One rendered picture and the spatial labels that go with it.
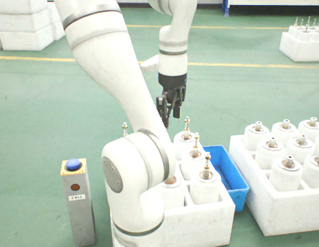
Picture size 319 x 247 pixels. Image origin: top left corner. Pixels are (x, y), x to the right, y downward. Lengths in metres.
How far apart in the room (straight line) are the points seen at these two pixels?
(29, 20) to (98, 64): 2.94
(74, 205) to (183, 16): 0.64
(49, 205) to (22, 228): 0.13
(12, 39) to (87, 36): 3.06
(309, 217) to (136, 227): 0.82
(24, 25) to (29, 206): 2.36
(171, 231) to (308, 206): 0.48
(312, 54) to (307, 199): 2.16
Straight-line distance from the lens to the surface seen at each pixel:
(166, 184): 0.94
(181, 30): 0.72
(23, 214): 1.31
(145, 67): 0.77
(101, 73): 0.45
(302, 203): 1.15
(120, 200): 0.47
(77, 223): 1.06
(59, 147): 1.64
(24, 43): 3.46
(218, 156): 1.41
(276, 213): 1.13
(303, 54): 3.11
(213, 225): 1.04
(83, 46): 0.45
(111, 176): 0.45
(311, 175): 1.16
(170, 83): 0.76
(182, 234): 1.04
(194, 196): 1.01
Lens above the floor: 0.87
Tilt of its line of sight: 29 degrees down
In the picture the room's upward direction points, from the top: straight up
